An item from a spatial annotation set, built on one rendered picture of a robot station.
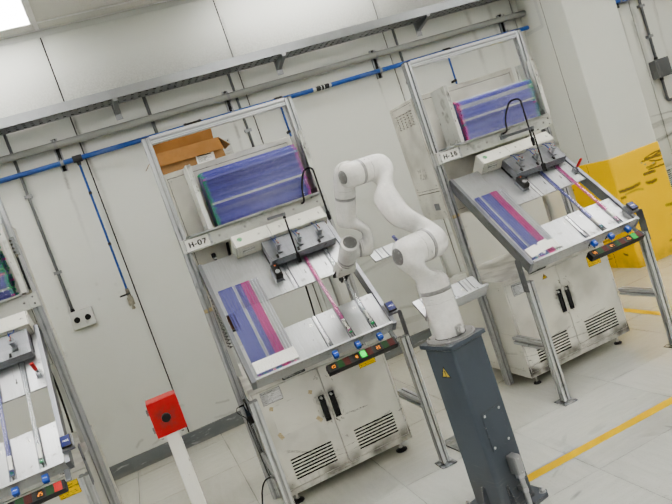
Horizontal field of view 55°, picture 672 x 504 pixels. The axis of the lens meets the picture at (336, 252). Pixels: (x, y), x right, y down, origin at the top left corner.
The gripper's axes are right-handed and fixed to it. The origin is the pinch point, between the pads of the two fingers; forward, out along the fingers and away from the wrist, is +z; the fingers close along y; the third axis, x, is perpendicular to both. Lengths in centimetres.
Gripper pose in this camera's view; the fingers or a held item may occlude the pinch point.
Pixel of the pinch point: (343, 277)
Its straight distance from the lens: 308.8
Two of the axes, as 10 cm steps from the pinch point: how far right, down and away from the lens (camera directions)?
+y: -8.9, 3.4, -2.9
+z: -0.8, 5.2, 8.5
